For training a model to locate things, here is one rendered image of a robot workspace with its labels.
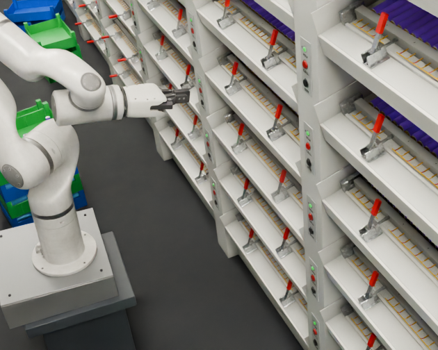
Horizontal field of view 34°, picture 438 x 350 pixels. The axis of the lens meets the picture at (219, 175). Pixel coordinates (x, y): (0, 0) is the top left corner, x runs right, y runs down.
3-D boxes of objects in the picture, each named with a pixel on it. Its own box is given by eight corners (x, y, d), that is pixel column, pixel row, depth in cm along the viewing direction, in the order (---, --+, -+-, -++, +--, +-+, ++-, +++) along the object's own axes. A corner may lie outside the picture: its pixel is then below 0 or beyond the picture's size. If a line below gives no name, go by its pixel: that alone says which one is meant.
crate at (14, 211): (11, 219, 277) (5, 203, 272) (-4, 194, 292) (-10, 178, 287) (83, 189, 288) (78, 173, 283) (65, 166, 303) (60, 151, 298)
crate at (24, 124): (-7, 169, 263) (-13, 151, 258) (-22, 145, 278) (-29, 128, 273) (69, 139, 274) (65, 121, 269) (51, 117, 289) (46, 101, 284)
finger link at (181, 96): (163, 103, 179) (188, 101, 181) (167, 109, 176) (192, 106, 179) (163, 92, 177) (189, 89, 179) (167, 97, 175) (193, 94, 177)
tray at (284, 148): (306, 191, 171) (295, 162, 165) (209, 84, 217) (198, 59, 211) (377, 148, 173) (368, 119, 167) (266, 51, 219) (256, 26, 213)
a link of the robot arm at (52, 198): (21, 212, 200) (0, 142, 185) (62, 174, 212) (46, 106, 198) (55, 224, 195) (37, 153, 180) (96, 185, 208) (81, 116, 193)
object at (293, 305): (313, 356, 206) (299, 330, 198) (228, 234, 253) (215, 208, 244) (372, 319, 208) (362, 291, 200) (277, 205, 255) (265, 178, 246)
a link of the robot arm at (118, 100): (103, 110, 178) (115, 108, 180) (113, 126, 172) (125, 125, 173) (103, 78, 174) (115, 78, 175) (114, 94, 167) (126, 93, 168)
